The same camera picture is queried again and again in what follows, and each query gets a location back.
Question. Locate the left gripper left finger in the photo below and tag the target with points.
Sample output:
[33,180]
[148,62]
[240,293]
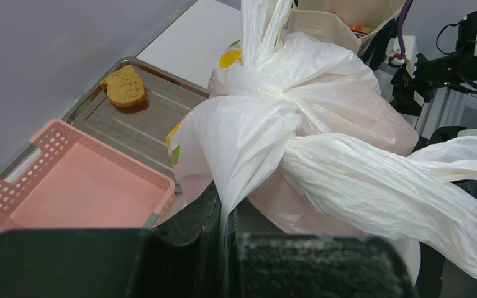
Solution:
[178,258]

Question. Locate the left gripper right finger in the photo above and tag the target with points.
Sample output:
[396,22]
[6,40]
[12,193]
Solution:
[264,261]

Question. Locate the white plastic grocery bag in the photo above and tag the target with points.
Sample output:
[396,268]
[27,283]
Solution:
[313,111]

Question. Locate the beige canvas tote bag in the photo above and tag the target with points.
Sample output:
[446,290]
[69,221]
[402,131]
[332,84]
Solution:
[351,24]

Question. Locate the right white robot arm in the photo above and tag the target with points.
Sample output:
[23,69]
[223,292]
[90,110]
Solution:
[456,70]

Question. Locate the pink plastic basket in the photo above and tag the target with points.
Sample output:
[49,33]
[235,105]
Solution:
[79,182]

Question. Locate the stainless steel tray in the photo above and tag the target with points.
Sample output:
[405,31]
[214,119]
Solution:
[139,131]

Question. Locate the brown bread slice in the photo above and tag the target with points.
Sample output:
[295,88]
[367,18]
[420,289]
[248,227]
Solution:
[124,88]

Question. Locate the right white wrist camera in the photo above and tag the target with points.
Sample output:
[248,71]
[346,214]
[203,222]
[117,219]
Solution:
[402,54]

